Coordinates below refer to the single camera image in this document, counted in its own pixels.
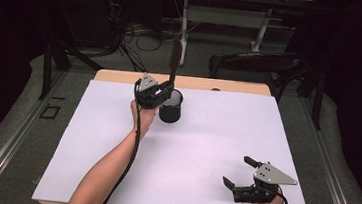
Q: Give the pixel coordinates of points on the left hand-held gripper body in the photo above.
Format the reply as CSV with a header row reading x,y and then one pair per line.
x,y
148,94

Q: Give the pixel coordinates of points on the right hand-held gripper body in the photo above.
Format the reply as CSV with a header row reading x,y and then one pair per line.
x,y
270,176

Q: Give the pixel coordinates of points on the black mesh holder cup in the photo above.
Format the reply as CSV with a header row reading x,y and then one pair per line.
x,y
170,112

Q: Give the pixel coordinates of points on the black spatula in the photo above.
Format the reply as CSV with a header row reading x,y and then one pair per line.
x,y
175,56

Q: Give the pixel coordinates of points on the person's left hand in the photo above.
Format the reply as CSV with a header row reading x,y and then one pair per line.
x,y
145,120

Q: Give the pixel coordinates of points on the wooden table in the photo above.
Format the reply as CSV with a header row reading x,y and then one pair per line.
x,y
204,83

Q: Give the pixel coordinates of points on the white table mat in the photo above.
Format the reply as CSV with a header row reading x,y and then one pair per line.
x,y
216,135

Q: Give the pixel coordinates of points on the white-legged wooden desk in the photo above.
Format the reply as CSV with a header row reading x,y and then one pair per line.
x,y
224,16

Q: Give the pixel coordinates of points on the black metal stand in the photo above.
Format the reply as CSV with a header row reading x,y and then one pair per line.
x,y
318,98
47,69

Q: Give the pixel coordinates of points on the black chair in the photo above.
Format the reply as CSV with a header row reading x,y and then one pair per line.
x,y
256,63

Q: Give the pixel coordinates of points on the aluminium floor rail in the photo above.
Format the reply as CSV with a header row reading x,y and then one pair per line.
x,y
333,183
13,139

